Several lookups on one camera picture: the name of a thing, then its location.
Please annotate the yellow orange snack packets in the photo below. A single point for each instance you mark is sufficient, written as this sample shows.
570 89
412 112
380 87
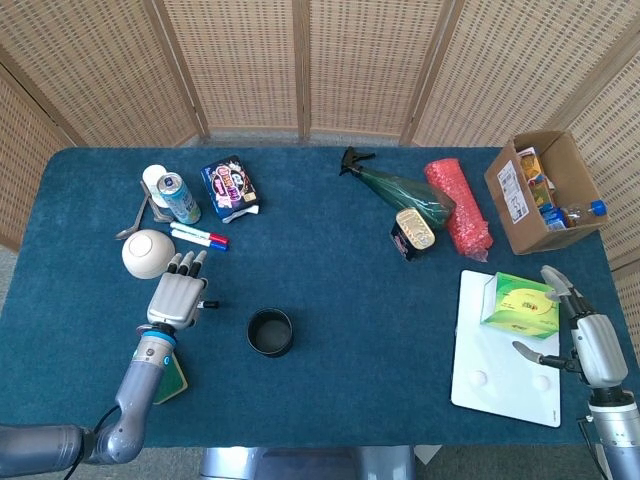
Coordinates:
535 180

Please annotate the green spray bottle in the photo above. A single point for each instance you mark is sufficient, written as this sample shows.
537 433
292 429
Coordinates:
400 192

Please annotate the white board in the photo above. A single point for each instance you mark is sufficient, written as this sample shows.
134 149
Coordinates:
500 390

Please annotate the metal fork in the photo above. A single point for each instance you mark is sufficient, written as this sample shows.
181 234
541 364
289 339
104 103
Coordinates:
160 216

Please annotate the black round cup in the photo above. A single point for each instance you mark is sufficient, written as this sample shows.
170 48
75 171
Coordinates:
270 350

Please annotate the white marker with black cap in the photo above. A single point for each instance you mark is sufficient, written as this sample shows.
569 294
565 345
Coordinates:
212 304

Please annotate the green tissue box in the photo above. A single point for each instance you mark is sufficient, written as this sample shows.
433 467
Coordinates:
522 307

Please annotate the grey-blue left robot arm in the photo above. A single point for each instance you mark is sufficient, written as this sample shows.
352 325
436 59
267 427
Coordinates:
137 395

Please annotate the beige upturned bowl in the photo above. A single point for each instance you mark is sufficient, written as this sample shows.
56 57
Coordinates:
145 252

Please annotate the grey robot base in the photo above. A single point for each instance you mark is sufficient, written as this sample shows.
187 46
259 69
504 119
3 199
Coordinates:
305 465

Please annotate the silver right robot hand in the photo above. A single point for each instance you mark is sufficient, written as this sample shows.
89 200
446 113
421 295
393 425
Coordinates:
600 350

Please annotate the red bubble wrap roll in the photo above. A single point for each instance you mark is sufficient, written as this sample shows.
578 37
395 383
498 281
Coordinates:
460 205

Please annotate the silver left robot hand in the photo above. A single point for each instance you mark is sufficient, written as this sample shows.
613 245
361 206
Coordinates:
177 300

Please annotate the white round magnet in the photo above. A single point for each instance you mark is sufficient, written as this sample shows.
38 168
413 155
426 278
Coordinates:
541 383
480 378

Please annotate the green and yellow sponge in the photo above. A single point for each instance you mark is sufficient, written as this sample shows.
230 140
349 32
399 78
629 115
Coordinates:
175 382

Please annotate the dark blue snack package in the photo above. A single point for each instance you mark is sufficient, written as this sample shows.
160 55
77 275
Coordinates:
230 187

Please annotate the clear bottle with blue cap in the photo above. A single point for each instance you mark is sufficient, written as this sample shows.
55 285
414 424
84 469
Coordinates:
582 212

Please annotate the white paper cup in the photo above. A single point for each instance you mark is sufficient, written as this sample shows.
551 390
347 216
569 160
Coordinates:
151 177

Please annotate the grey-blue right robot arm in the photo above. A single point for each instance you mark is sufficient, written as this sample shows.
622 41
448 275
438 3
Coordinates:
617 440

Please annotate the white blue tube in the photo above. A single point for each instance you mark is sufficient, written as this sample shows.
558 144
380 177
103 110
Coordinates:
195 240

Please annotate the metal spoon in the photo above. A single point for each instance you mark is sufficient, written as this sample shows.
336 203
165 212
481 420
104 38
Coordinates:
134 222

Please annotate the blue snack packet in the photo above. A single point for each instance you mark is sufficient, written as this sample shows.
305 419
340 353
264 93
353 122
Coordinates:
552 219

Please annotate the brown cardboard box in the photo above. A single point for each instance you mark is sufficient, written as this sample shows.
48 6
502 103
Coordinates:
520 220

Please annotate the light blue drink can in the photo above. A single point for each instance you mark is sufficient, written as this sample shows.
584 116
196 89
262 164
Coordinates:
180 200

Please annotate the wicker folding screen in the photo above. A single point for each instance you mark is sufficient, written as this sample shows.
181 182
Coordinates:
240 60

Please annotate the white marker with red cap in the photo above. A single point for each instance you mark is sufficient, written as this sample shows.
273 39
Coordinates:
195 231

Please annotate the black tin with gold lid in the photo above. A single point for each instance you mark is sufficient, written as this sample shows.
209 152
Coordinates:
412 232

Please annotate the blue felt table cover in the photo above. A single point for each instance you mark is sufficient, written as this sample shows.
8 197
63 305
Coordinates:
360 300

